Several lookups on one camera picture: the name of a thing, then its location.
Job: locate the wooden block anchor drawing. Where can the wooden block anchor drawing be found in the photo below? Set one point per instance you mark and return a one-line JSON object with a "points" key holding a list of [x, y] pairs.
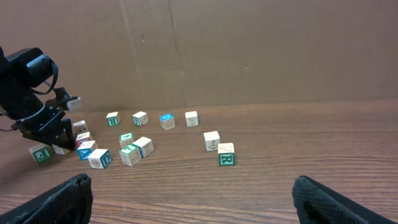
{"points": [[145, 146]]}

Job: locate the plain wooden block centre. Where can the plain wooden block centre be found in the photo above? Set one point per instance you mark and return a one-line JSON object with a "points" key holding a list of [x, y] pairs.
{"points": [[100, 158]]}

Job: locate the wooden block green R side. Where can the wooden block green R side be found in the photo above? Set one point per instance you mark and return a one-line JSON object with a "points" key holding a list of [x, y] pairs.
{"points": [[226, 154]]}

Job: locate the wooden block animal drawing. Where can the wooden block animal drawing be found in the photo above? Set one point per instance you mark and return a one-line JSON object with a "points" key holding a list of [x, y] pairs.
{"points": [[191, 118]]}

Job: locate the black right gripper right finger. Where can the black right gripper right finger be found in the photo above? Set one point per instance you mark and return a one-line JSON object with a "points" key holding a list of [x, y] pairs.
{"points": [[318, 204]]}

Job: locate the wooden block green side left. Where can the wooden block green side left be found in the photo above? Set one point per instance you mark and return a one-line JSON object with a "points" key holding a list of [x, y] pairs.
{"points": [[41, 153]]}

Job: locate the wooden block turtle drawing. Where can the wooden block turtle drawing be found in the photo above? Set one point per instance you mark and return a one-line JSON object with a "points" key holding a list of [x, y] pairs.
{"points": [[60, 150]]}

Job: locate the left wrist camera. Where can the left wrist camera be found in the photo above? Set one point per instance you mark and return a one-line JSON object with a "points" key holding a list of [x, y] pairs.
{"points": [[64, 101]]}

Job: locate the blue top wooden block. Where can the blue top wooden block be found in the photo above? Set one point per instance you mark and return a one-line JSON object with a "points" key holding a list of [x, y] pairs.
{"points": [[167, 121]]}

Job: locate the wooden block blue side right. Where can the wooden block blue side right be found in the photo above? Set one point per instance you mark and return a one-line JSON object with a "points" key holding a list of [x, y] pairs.
{"points": [[212, 139]]}

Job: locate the wooden block blue side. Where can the wooden block blue side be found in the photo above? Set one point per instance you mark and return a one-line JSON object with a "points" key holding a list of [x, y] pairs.
{"points": [[212, 139], [86, 148]]}

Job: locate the wooden block green side top row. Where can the wooden block green side top row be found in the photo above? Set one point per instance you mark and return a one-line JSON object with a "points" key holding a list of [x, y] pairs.
{"points": [[140, 118]]}

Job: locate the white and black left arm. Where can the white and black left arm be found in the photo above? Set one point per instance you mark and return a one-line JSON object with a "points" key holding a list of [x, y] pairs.
{"points": [[30, 98]]}

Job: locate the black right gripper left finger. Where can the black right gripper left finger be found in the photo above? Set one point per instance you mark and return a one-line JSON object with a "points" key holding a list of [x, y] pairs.
{"points": [[69, 202]]}

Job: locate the green top block number seven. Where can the green top block number seven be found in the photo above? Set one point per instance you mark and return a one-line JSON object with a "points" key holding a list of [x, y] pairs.
{"points": [[130, 155]]}

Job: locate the wooden block red side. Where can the wooden block red side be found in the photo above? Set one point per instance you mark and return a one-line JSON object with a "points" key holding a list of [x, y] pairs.
{"points": [[83, 137]]}

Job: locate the wooden block green H side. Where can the wooden block green H side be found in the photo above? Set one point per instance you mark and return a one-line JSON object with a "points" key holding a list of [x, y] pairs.
{"points": [[113, 119]]}

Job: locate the plain wooden block far left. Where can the plain wooden block far left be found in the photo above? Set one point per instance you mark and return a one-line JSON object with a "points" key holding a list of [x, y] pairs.
{"points": [[80, 127]]}

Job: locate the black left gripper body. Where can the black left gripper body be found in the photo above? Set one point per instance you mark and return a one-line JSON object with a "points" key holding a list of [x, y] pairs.
{"points": [[48, 126]]}

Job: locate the plain wooden block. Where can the plain wooden block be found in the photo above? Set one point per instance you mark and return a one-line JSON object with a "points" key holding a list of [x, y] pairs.
{"points": [[100, 158], [80, 127]]}

